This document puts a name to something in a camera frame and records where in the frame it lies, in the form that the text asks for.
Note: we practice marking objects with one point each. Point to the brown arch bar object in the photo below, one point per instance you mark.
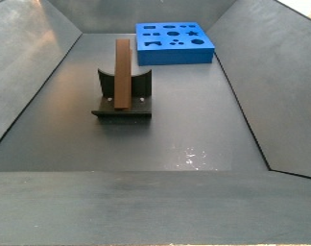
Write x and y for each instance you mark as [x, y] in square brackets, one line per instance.
[123, 75]

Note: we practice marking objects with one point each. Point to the black curved fixture stand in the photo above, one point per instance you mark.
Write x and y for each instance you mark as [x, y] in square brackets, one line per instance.
[140, 96]

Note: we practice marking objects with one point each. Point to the blue foam shape board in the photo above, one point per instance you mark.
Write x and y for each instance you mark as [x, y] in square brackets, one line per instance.
[172, 43]

